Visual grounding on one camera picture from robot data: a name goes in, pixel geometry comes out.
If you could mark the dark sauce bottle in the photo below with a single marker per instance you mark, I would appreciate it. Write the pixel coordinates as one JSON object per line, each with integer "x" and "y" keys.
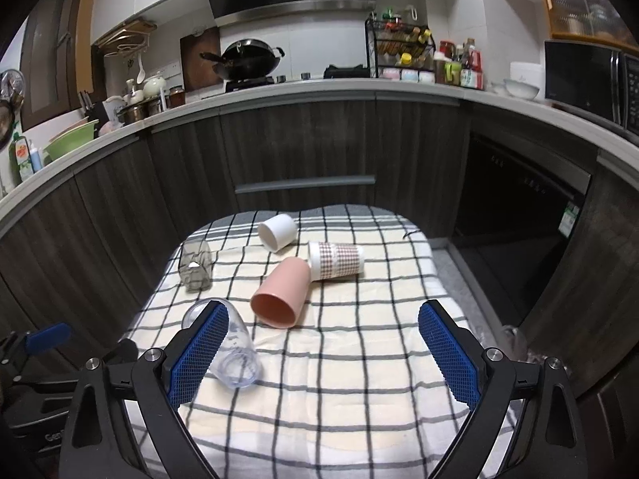
{"x": 469, "y": 52}

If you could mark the black white checkered cloth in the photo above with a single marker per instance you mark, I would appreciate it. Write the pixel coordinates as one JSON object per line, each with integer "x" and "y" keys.
{"x": 339, "y": 389}

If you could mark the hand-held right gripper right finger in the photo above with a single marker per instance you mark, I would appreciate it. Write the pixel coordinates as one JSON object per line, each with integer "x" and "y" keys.
{"x": 449, "y": 354}

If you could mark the steel pot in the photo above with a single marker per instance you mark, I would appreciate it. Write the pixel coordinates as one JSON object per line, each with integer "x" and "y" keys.
{"x": 137, "y": 112}

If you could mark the white bowl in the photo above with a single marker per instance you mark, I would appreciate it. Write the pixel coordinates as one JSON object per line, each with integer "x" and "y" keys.
{"x": 521, "y": 90}

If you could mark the clear plastic cup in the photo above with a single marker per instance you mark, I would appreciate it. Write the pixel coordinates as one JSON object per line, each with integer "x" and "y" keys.
{"x": 232, "y": 354}

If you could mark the white teapot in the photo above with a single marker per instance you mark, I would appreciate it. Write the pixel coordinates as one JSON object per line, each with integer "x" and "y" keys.
{"x": 154, "y": 85}

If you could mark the pink cup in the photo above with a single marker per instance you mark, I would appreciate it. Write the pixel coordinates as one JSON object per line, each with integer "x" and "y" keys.
{"x": 279, "y": 292}

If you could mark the hanging frying pan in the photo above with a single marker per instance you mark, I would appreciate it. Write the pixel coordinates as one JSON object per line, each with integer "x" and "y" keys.
{"x": 9, "y": 105}

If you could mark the clear plastic bag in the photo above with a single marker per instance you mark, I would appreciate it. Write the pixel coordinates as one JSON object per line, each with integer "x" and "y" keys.
{"x": 514, "y": 342}

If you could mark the red label packet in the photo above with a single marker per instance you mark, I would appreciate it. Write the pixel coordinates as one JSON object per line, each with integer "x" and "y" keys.
{"x": 472, "y": 79}

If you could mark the brown checkered paper cup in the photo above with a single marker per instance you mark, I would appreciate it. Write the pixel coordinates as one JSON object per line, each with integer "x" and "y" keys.
{"x": 335, "y": 259}

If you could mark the brown clay pot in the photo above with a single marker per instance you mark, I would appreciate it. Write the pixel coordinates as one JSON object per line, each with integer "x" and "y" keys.
{"x": 176, "y": 96}

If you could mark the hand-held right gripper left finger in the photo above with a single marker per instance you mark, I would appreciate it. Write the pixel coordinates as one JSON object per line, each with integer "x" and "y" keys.
{"x": 197, "y": 354}

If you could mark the orange glass door cabinet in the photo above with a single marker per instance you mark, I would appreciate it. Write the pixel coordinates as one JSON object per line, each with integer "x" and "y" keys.
{"x": 584, "y": 5}

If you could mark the white cup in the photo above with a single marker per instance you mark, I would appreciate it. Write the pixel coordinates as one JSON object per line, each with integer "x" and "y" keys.
{"x": 277, "y": 232}

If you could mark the green basin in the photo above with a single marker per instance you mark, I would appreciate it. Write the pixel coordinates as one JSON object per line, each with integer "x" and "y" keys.
{"x": 70, "y": 142}

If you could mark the grey transparent cup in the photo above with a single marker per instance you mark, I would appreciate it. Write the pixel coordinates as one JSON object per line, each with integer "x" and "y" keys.
{"x": 194, "y": 268}

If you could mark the knife block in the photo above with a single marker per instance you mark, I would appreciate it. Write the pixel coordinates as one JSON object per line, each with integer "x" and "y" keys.
{"x": 92, "y": 110}

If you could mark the green mug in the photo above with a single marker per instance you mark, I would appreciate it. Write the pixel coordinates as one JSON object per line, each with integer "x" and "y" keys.
{"x": 453, "y": 74}

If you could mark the grey kitchen countertop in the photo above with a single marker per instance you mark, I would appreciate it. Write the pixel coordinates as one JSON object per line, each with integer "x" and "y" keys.
{"x": 319, "y": 94}

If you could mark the white kettle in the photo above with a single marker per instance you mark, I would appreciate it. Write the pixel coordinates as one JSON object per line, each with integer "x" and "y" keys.
{"x": 115, "y": 109}

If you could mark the brown jar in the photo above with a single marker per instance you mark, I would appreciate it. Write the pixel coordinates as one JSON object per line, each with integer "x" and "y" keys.
{"x": 439, "y": 70}

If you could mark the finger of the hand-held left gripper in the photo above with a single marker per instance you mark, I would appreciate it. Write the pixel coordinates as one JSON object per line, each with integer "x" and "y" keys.
{"x": 47, "y": 335}
{"x": 124, "y": 352}

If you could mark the green dish soap bottle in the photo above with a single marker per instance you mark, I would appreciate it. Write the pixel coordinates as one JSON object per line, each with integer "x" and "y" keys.
{"x": 21, "y": 157}

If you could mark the dark wooden cutting board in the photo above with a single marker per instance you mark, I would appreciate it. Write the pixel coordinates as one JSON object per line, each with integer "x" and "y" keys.
{"x": 193, "y": 67}

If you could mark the black microwave oven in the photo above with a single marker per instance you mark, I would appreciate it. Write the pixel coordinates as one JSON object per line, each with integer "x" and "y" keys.
{"x": 581, "y": 80}

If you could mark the black wok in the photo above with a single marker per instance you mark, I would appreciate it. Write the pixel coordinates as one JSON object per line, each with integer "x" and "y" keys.
{"x": 252, "y": 57}

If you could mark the brown door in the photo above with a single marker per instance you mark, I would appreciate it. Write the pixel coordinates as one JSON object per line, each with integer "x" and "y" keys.
{"x": 50, "y": 60}

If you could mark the white ladle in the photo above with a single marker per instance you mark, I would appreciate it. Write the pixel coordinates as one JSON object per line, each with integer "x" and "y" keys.
{"x": 141, "y": 74}

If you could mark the pastel seasoning box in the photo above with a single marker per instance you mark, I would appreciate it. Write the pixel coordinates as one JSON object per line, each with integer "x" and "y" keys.
{"x": 409, "y": 76}
{"x": 392, "y": 74}
{"x": 426, "y": 78}

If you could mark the black gas stove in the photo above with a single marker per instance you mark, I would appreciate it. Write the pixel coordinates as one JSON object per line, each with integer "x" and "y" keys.
{"x": 345, "y": 72}

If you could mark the black built-in dishwasher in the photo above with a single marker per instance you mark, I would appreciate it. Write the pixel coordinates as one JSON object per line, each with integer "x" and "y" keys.
{"x": 514, "y": 194}

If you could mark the dark wood base cabinet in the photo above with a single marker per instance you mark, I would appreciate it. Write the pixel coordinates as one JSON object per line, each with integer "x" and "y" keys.
{"x": 309, "y": 144}

